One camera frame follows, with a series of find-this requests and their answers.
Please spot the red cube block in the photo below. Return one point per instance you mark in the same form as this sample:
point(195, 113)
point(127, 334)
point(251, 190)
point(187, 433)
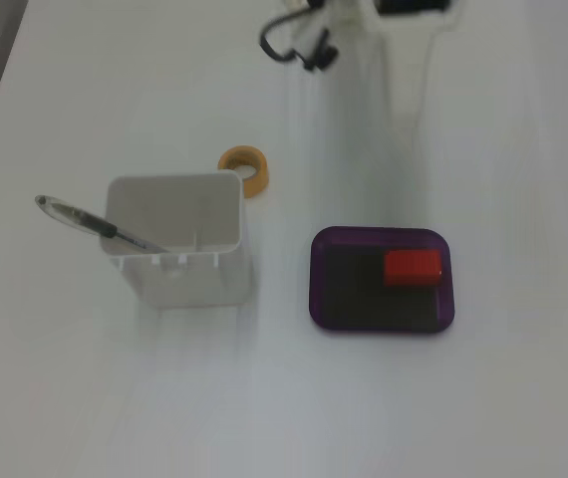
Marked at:
point(411, 269)

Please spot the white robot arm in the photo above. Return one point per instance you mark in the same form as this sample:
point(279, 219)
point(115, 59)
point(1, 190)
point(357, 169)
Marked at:
point(354, 60)

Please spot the yellow masking tape roll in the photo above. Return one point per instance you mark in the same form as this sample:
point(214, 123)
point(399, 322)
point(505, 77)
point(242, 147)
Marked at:
point(256, 174)

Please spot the purple metal tray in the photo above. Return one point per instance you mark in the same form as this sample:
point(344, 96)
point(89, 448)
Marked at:
point(354, 299)

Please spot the white plastic pen holder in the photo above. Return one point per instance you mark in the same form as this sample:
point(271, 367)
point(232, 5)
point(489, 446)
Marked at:
point(179, 279)

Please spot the black ballpoint pen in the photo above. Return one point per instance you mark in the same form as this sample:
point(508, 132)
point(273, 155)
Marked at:
point(89, 224)

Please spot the black servo motor block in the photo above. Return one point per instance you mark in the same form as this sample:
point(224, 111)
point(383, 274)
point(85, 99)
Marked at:
point(413, 5)

